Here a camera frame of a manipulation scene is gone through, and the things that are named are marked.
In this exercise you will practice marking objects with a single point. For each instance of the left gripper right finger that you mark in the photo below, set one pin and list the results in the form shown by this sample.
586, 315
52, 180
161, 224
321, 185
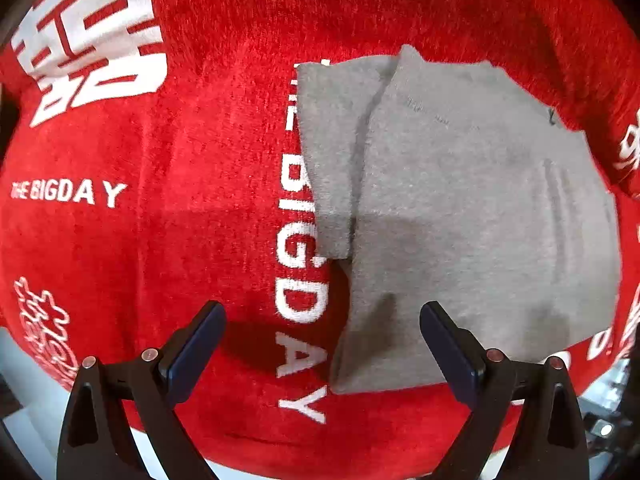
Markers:
549, 441

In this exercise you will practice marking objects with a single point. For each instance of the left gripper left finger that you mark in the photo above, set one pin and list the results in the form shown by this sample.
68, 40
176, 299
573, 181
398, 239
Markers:
96, 440

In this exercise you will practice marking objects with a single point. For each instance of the grey knit sweater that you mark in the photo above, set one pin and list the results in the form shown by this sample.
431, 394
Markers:
451, 183

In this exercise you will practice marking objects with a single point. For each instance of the red printed sofa blanket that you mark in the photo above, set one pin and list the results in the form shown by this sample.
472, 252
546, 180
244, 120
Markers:
154, 163

